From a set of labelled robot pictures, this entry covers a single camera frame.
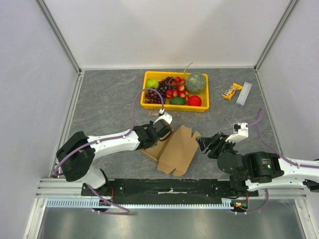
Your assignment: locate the brown cardboard box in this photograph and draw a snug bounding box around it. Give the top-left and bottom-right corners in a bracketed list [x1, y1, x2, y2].
[142, 125, 200, 177]

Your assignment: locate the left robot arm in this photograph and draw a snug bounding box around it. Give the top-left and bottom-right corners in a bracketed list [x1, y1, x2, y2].
[53, 115, 172, 196]

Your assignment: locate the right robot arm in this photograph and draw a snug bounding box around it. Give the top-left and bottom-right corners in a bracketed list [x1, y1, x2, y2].
[196, 132, 319, 196]

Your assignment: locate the grey slim box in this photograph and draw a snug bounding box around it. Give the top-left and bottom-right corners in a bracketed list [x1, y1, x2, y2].
[235, 82, 252, 109]

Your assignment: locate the purple grape bunch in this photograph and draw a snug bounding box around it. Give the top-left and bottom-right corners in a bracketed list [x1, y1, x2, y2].
[145, 78, 170, 104]

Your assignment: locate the green avocado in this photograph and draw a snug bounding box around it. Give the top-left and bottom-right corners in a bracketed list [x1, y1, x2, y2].
[169, 97, 186, 105]

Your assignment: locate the red tomato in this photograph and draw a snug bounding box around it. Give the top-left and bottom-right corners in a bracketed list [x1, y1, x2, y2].
[187, 95, 202, 107]

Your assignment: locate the red strawberry cluster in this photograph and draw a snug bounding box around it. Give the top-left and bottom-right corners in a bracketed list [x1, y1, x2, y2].
[165, 76, 189, 98]

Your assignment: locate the green apple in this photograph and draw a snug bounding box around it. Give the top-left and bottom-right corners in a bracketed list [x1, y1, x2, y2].
[146, 79, 159, 89]

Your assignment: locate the yellow candy bar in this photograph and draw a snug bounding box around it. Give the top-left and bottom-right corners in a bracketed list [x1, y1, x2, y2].
[222, 83, 243, 100]

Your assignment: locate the green netted melon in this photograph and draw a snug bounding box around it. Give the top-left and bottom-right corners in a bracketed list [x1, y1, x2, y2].
[183, 62, 206, 94]

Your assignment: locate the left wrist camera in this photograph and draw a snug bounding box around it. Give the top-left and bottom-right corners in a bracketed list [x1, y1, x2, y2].
[154, 110, 172, 124]

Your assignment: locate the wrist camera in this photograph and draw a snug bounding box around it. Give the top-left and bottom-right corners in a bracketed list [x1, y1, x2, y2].
[225, 123, 249, 143]
[154, 110, 172, 124]

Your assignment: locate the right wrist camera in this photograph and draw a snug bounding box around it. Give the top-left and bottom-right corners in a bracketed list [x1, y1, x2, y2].
[225, 123, 249, 143]

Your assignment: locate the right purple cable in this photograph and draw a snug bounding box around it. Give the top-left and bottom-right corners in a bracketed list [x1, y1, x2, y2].
[234, 108, 319, 215]

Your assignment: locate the purple cable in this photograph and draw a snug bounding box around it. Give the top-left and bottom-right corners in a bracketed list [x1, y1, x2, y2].
[234, 108, 319, 215]
[53, 88, 165, 215]

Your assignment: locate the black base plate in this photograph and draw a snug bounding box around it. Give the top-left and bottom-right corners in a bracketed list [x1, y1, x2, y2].
[96, 179, 259, 205]

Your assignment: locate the slotted cable duct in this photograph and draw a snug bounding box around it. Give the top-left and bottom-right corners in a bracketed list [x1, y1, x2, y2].
[46, 198, 234, 210]

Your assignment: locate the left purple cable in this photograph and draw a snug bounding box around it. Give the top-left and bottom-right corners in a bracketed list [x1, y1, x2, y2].
[53, 88, 165, 215]

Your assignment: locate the right aluminium frame post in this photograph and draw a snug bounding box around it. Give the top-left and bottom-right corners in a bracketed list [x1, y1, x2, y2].
[253, 0, 300, 72]

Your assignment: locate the aluminium frame post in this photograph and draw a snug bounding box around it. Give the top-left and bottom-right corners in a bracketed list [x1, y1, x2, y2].
[34, 0, 82, 73]
[253, 0, 300, 72]

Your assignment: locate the left aluminium frame post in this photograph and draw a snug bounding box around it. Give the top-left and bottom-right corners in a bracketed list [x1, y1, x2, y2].
[34, 0, 82, 73]

